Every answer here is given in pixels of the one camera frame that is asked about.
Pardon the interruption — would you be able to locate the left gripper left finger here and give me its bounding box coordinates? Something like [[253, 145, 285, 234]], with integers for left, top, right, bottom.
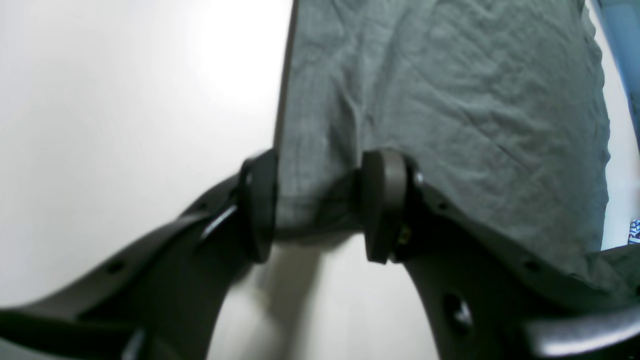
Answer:
[[1, 149, 278, 360]]

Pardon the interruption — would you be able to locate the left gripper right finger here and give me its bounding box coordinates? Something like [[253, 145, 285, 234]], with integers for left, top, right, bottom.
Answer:
[[358, 149, 639, 360]]

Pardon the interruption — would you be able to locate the grey T-shirt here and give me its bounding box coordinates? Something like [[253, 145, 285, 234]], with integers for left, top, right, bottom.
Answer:
[[275, 0, 639, 297]]

